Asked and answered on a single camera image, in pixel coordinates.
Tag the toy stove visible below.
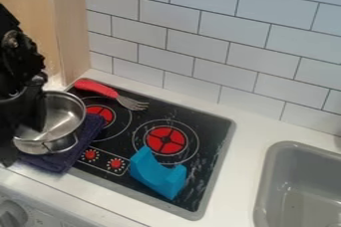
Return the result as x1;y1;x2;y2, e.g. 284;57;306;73
64;77;237;222

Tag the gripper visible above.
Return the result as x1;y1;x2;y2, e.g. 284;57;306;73
0;75;49;169

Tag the purple cloth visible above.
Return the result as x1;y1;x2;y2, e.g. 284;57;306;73
16;113;109;174

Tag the toy sink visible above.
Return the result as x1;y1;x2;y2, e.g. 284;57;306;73
251;139;341;227

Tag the red-handled toy fork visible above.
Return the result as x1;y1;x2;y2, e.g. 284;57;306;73
72;78;151;113

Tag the blue toy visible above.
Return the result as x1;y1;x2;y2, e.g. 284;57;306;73
128;144;189;201

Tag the wooden board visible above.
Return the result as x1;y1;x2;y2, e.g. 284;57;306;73
0;0;93;88

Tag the silver pot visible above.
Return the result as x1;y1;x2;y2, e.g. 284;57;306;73
12;90;89;156

